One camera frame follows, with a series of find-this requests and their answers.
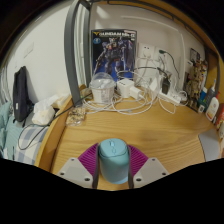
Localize white power strip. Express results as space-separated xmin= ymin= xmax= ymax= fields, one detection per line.
xmin=150 ymin=78 xmax=183 ymax=105

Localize white bottle with red cap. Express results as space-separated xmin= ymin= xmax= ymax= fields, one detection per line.
xmin=204 ymin=92 xmax=221 ymax=123

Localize white wall-mounted box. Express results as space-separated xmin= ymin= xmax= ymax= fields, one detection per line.
xmin=184 ymin=59 xmax=194 ymax=73

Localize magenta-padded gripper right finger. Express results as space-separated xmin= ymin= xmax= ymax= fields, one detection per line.
xmin=127 ymin=144 xmax=170 ymax=190

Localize blue and white spray bottle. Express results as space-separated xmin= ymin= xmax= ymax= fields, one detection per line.
xmin=203 ymin=79 xmax=218 ymax=111

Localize black cable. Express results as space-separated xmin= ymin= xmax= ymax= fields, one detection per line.
xmin=17 ymin=94 xmax=94 ymax=151

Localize clear snack bag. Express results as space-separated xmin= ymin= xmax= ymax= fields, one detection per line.
xmin=65 ymin=106 xmax=87 ymax=127

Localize grey metal shelf frame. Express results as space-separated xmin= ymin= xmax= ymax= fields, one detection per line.
xmin=63 ymin=0 xmax=223 ymax=108

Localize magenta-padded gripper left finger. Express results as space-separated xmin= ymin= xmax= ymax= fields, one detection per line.
xmin=55 ymin=142 xmax=101 ymax=190

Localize blue striped bedding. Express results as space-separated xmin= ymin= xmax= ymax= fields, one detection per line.
xmin=0 ymin=101 xmax=46 ymax=165

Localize clear domed plastic container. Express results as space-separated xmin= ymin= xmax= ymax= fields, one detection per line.
xmin=89 ymin=72 xmax=117 ymax=104

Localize light blue computer mouse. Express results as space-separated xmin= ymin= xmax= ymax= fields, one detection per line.
xmin=97 ymin=138 xmax=130 ymax=185

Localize robot print model kit box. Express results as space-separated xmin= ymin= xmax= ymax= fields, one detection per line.
xmin=90 ymin=28 xmax=138 ymax=83

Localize white charger block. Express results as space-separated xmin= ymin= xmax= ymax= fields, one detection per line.
xmin=116 ymin=78 xmax=135 ymax=99

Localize brown tree creature figurine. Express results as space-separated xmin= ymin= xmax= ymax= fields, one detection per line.
xmin=184 ymin=59 xmax=208 ymax=109

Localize black bag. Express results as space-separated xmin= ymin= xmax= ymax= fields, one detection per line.
xmin=12 ymin=65 xmax=34 ymax=123

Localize white plastic bag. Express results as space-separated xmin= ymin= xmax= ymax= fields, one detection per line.
xmin=32 ymin=94 xmax=69 ymax=127

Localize small blue bottle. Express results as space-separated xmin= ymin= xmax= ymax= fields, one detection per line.
xmin=198 ymin=87 xmax=208 ymax=109

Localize white cable bundle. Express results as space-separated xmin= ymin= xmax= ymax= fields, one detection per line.
xmin=82 ymin=89 xmax=188 ymax=116

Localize white wall socket plate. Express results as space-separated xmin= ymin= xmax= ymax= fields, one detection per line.
xmin=151 ymin=44 xmax=166 ymax=62
xmin=137 ymin=42 xmax=153 ymax=60

